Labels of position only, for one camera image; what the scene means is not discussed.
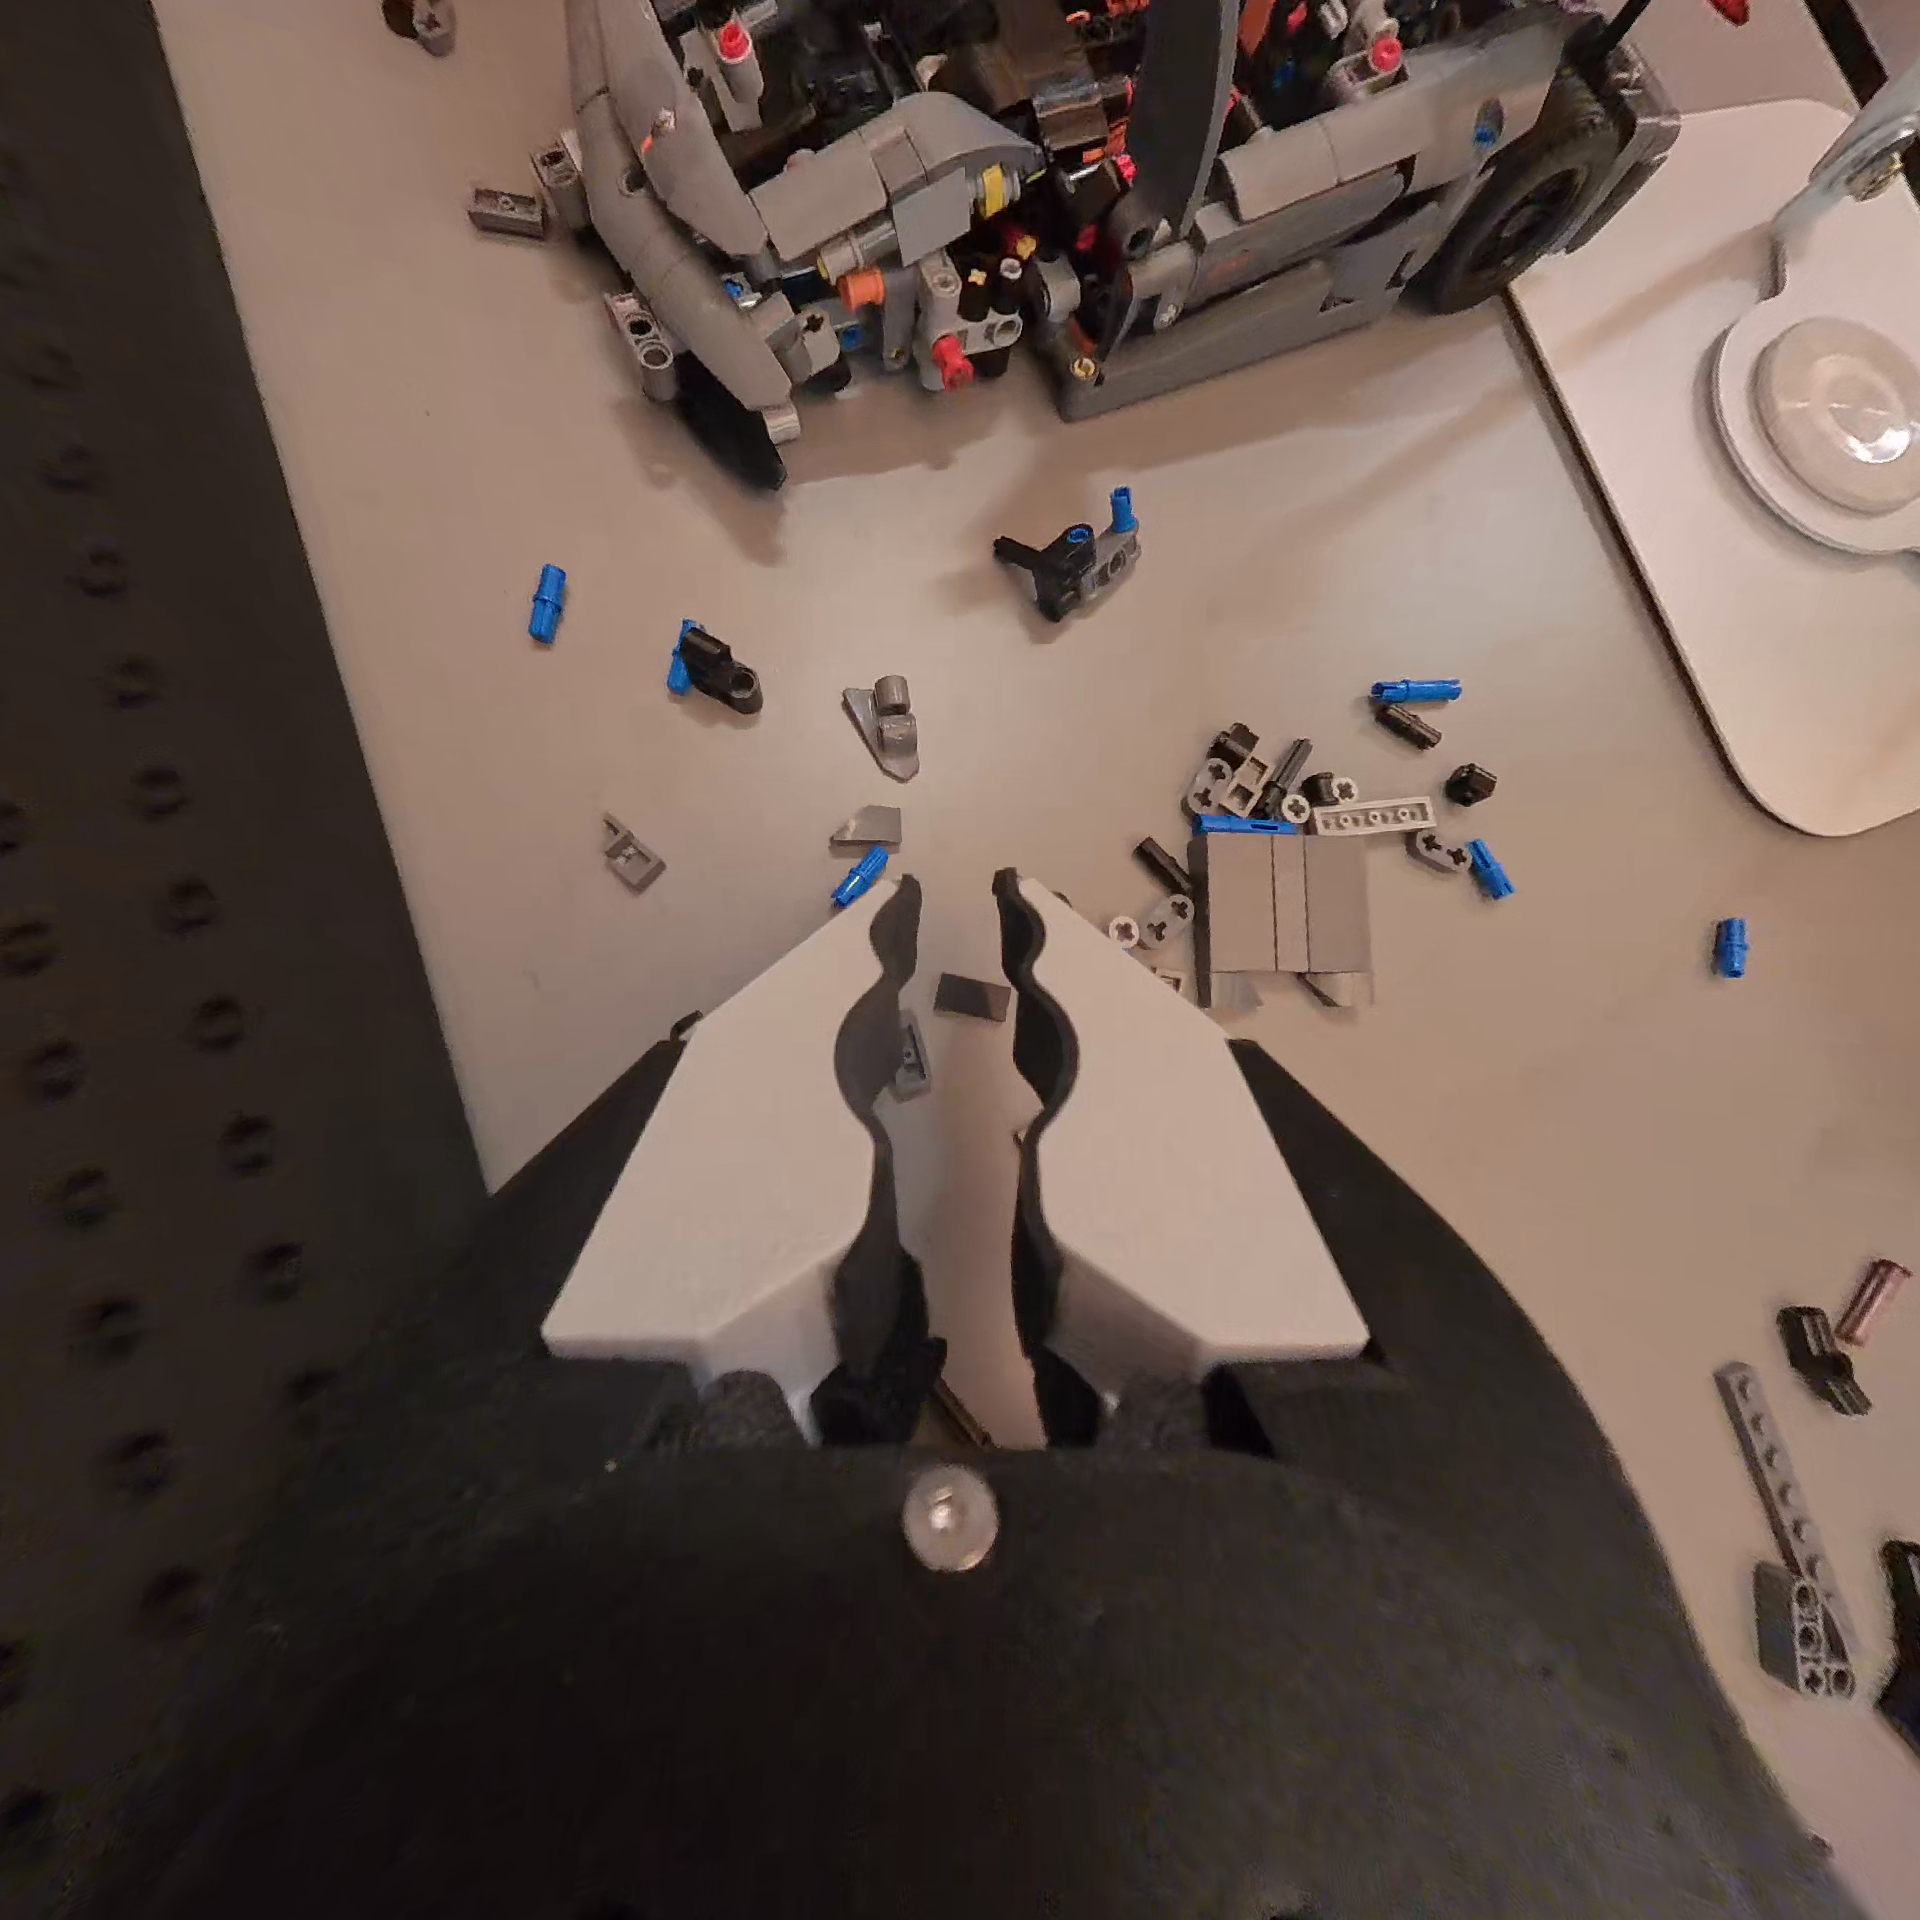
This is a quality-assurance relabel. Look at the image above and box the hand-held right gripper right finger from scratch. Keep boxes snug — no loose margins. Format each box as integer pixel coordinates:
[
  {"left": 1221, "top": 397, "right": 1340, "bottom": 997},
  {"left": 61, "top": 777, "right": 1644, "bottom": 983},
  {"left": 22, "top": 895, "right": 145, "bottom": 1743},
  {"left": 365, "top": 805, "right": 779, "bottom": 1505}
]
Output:
[{"left": 992, "top": 865, "right": 1372, "bottom": 1449}]

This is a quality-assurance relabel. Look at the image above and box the long grey holed beam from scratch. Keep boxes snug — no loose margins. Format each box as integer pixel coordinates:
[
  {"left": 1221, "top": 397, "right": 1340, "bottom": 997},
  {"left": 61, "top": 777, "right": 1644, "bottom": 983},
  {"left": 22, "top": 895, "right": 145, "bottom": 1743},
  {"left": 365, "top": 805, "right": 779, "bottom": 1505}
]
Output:
[{"left": 1713, "top": 1361, "right": 1839, "bottom": 1613}]

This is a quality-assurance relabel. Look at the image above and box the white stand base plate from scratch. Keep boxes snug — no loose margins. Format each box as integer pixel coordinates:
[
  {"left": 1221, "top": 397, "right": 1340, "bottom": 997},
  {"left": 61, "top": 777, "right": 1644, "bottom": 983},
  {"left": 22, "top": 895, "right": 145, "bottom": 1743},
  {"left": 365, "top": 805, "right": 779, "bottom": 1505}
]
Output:
[{"left": 1503, "top": 97, "right": 1920, "bottom": 839}]

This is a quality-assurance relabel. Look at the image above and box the black connector with blue pin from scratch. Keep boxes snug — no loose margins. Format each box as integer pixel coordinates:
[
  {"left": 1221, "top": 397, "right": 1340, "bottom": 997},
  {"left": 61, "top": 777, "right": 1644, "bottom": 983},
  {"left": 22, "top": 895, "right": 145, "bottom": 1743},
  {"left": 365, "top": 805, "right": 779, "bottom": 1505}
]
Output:
[{"left": 665, "top": 618, "right": 767, "bottom": 717}]

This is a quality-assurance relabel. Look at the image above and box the white disc with clear dome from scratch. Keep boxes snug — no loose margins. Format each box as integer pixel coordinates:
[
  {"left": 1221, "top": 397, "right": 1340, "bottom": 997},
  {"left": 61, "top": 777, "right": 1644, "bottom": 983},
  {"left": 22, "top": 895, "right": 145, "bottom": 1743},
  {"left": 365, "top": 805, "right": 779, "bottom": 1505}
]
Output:
[{"left": 1709, "top": 275, "right": 1920, "bottom": 557}]

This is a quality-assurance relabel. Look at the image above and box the grey wedge lego piece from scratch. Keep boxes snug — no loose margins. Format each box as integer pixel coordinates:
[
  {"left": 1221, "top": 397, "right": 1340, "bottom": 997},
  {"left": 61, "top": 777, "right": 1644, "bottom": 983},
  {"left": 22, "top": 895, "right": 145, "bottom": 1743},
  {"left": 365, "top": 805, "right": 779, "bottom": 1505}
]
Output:
[{"left": 840, "top": 674, "right": 923, "bottom": 784}]

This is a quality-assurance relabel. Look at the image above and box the dark grey holed block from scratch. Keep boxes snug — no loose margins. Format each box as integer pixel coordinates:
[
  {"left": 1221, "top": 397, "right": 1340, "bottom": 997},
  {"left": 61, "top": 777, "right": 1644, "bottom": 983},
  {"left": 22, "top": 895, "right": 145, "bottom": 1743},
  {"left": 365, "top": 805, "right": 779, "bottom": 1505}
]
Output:
[{"left": 1754, "top": 1560, "right": 1861, "bottom": 1703}]

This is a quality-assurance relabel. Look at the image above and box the silver metal bracket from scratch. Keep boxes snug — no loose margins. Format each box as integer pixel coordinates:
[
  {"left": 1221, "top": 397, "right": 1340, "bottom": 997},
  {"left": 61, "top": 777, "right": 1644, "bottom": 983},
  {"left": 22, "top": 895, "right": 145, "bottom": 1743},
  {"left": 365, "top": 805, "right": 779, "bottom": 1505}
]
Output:
[{"left": 1770, "top": 90, "right": 1920, "bottom": 301}]

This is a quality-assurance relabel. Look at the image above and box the black perforated board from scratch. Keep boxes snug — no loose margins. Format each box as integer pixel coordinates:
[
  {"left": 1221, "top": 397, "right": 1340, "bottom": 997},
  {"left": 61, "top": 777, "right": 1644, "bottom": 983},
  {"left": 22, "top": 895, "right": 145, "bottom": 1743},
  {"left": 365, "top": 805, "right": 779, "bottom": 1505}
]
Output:
[{"left": 0, "top": 0, "right": 490, "bottom": 1920}]

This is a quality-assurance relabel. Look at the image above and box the black and grey connector assembly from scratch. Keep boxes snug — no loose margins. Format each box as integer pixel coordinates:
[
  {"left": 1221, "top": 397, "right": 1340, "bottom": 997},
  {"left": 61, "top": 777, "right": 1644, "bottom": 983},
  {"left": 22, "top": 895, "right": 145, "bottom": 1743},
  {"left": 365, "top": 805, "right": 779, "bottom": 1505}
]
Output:
[{"left": 989, "top": 483, "right": 1146, "bottom": 623}]

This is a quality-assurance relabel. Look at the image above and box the heap of small lego pieces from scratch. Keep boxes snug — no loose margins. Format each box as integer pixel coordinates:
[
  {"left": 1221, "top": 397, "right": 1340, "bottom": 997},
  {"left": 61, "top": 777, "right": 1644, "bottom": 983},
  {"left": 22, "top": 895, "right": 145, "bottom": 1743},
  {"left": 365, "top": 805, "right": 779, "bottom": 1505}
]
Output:
[{"left": 1183, "top": 722, "right": 1359, "bottom": 823}]

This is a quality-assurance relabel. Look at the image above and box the black lego part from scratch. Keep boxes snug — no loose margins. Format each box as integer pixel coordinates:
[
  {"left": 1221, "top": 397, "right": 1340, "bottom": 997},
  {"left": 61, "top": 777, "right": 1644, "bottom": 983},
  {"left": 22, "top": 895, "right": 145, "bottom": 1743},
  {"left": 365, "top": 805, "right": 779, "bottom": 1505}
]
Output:
[{"left": 1873, "top": 1541, "right": 1920, "bottom": 1749}]

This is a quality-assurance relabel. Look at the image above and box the grey lego car model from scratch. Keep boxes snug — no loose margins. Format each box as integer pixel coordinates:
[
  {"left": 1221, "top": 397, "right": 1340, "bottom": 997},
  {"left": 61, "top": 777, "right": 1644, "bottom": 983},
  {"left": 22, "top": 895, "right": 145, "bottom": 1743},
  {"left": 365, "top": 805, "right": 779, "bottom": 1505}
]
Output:
[{"left": 561, "top": 0, "right": 1686, "bottom": 494}]

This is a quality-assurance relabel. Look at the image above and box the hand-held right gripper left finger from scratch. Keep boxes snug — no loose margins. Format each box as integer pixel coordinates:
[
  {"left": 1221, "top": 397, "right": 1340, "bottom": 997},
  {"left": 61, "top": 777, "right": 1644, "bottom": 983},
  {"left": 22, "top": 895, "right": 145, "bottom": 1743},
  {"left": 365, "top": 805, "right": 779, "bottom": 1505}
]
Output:
[{"left": 540, "top": 873, "right": 949, "bottom": 1449}]

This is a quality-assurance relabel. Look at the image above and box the grey lego panel assembly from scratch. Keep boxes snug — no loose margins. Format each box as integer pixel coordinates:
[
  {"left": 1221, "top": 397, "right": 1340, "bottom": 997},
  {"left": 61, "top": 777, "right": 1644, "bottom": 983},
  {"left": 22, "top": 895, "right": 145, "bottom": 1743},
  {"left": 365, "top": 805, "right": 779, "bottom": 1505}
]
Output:
[{"left": 1191, "top": 828, "right": 1377, "bottom": 1009}]

